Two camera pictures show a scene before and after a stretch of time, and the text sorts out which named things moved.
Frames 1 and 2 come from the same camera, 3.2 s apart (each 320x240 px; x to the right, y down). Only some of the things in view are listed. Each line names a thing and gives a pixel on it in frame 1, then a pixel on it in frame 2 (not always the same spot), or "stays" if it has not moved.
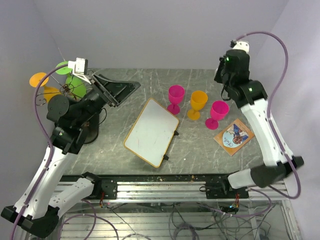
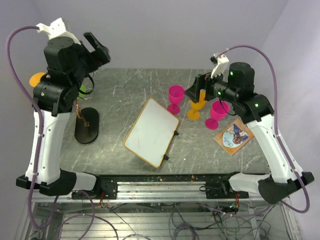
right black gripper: x=217 y=77 → x=204 y=82
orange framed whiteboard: x=151 y=134 stays
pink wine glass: x=176 y=94 stays
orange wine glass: x=198 y=99 stays
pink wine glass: x=219 y=110 stays
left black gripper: x=113 y=92 → x=98 y=57
